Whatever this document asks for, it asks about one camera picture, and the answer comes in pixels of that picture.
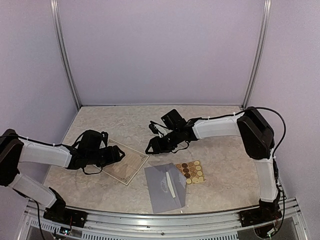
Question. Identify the aluminium frame post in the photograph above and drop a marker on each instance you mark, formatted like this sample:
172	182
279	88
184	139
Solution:
54	5
258	53

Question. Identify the brown sticker sheet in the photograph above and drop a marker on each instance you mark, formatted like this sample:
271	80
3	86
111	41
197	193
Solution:
192	171

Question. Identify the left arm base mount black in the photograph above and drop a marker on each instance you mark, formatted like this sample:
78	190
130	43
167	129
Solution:
65	212

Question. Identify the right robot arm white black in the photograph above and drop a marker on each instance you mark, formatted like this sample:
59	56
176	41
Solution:
256	134

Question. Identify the grey envelope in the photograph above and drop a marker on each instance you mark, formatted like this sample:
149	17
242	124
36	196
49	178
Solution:
159	193

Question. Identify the beige lined letter paper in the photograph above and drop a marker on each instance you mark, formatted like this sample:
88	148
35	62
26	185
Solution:
125	170
170	184

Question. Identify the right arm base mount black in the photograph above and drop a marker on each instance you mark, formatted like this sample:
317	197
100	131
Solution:
266	212

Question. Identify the left aluminium frame post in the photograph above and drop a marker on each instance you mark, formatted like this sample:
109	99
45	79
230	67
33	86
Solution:
54	5

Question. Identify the right aluminium frame post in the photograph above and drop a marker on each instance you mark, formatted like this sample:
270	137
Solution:
258	53

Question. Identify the front aluminium rail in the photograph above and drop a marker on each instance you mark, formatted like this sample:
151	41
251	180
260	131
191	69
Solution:
104	225

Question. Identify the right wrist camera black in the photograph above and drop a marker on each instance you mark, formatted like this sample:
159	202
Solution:
153	126

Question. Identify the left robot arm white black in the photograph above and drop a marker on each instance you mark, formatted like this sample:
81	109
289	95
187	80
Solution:
90	148

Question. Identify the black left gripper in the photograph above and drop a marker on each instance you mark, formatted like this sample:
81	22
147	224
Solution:
111	155

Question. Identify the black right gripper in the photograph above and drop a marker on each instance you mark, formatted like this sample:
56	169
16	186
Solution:
158	147

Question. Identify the beige lined letter paper top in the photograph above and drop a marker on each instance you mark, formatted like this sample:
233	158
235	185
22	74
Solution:
170	184

